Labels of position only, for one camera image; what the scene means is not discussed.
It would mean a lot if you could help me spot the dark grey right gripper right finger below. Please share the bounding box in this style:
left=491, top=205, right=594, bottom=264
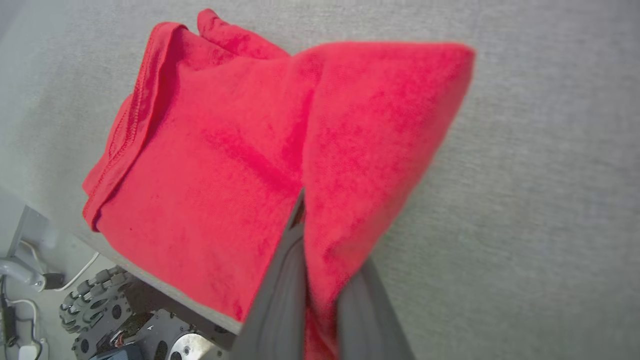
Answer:
left=337, top=259, right=417, bottom=360

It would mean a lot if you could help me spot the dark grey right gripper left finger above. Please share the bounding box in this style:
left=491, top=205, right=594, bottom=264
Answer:
left=231, top=189, right=307, bottom=360

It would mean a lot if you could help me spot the red shirt with white sleeves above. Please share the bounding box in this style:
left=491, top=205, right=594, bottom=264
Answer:
left=82, top=8, right=477, bottom=360

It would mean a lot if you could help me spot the grey mecanum wheel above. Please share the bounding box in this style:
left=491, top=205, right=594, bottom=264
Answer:
left=59, top=266, right=135, bottom=335

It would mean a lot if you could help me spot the grey fabric sofa cushion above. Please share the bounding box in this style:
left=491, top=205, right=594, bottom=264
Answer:
left=0, top=0, right=640, bottom=360

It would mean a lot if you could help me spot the white power adapter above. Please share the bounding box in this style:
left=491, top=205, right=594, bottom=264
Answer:
left=17, top=340, right=47, bottom=360

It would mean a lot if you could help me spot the grey curved tube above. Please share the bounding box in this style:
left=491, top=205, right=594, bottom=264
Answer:
left=0, top=257, right=47, bottom=293

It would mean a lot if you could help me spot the thin white cable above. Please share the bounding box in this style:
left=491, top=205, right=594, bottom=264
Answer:
left=54, top=251, right=102, bottom=293

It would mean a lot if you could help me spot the grey table leg bracket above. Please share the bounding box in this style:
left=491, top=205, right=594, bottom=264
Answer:
left=6, top=204, right=53, bottom=262

